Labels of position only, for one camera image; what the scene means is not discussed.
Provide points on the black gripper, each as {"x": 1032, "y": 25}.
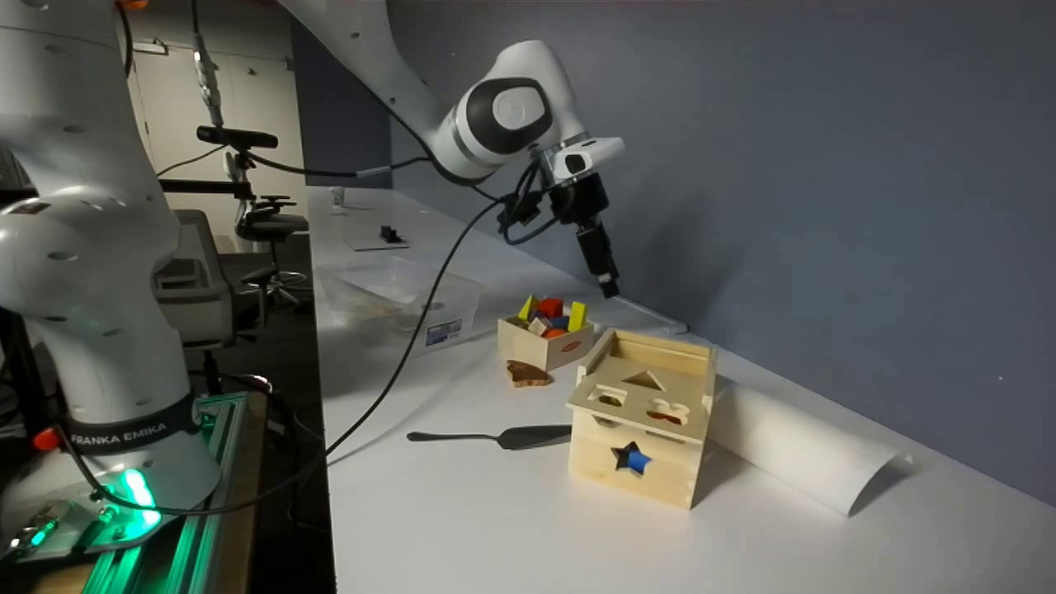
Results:
{"x": 582, "y": 199}

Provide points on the small blue wooden block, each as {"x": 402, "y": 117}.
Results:
{"x": 557, "y": 320}

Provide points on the robot base platform green light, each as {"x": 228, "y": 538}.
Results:
{"x": 218, "y": 530}

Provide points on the small black object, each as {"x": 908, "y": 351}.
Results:
{"x": 391, "y": 233}

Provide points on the wrist mounted camera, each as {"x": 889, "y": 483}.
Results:
{"x": 590, "y": 155}

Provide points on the small open wooden crate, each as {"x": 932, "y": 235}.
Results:
{"x": 538, "y": 351}

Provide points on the red stop button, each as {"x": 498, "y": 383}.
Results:
{"x": 43, "y": 439}

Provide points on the clear plastic bin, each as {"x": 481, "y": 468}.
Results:
{"x": 440, "y": 324}

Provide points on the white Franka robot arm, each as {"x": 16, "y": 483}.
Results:
{"x": 87, "y": 276}

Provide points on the yellow triangular wooden block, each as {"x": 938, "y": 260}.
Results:
{"x": 527, "y": 311}

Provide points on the black stereo camera bar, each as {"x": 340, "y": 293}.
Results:
{"x": 234, "y": 135}

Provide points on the black camera tripod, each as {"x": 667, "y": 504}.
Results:
{"x": 249, "y": 183}

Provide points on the white cabinet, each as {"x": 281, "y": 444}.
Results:
{"x": 264, "y": 99}

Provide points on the black office chair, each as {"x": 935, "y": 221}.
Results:
{"x": 271, "y": 230}

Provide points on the black screwdriver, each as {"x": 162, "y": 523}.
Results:
{"x": 528, "y": 438}

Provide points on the blue star block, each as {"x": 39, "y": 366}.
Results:
{"x": 632, "y": 455}

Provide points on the red wooden cube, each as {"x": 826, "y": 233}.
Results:
{"x": 550, "y": 306}

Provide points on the gray machine box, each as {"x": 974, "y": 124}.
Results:
{"x": 199, "y": 286}

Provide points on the wooden shape sorter box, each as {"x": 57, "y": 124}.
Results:
{"x": 661, "y": 479}

